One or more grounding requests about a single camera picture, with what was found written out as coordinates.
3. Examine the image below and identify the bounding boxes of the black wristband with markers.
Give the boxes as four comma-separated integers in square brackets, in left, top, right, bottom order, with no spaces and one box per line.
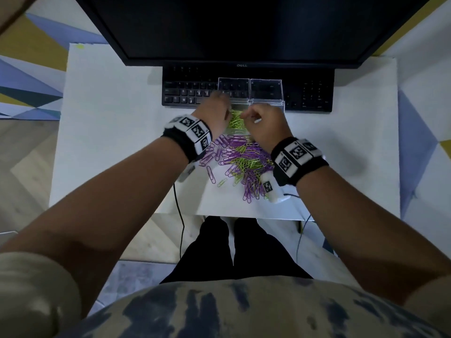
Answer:
[161,114,213,163]
[270,137,329,187]

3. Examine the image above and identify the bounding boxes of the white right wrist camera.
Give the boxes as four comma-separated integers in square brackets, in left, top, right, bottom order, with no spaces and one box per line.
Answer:
[260,171,298,205]

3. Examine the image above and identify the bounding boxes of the black left camera cable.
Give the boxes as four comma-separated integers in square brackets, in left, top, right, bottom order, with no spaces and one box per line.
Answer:
[172,183,186,259]

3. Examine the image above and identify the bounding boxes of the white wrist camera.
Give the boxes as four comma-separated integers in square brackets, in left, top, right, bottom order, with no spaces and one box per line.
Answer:
[178,163,197,183]
[260,171,298,205]

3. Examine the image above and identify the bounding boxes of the person's left hand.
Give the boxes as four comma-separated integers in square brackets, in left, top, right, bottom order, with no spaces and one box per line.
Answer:
[192,91,233,141]

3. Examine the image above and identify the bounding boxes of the heap of green paper clips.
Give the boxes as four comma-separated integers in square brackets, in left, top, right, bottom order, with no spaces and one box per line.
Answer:
[227,109,247,131]

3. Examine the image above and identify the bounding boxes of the black camera cable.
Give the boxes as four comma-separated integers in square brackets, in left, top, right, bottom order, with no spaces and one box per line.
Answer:
[172,183,186,259]
[283,193,312,264]

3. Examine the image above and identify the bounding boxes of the black keyboard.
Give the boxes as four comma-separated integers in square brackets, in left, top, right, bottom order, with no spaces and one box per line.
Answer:
[162,65,334,113]

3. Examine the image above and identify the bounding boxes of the pile of mixed paper clips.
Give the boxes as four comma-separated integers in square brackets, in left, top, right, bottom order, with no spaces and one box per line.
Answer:
[199,133,279,204]

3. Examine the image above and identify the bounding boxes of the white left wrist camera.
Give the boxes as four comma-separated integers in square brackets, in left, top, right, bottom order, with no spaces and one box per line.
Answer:
[178,163,197,183]

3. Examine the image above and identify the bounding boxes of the person's tie-dye shirt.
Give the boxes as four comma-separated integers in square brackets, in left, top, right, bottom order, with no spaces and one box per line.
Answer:
[0,251,451,338]

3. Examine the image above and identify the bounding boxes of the black left wristband with markers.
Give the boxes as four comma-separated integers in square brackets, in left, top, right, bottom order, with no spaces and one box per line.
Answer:
[161,114,213,163]

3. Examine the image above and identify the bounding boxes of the person's left forearm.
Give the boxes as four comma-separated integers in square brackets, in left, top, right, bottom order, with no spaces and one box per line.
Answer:
[0,137,189,319]

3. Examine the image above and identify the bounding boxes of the person's right forearm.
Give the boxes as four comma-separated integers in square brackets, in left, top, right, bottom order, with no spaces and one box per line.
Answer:
[295,167,451,307]

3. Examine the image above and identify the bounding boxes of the person's right hand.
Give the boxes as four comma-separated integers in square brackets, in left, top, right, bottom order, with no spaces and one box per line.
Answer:
[246,103,293,154]

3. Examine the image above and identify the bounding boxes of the black right camera cable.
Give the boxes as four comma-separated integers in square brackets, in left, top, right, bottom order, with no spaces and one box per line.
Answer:
[283,193,312,264]

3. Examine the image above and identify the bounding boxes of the black right wristband with markers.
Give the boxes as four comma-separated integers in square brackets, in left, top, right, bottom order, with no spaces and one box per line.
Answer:
[270,137,329,187]

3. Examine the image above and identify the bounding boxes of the person's black trousers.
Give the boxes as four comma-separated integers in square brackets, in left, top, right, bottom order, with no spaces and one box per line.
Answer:
[160,216,313,285]

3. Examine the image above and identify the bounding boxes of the brown wooden board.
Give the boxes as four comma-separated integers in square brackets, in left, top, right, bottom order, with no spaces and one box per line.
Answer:
[0,0,41,34]

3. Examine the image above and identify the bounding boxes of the black computer monitor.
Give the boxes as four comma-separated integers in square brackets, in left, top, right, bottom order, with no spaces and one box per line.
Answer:
[73,0,434,69]

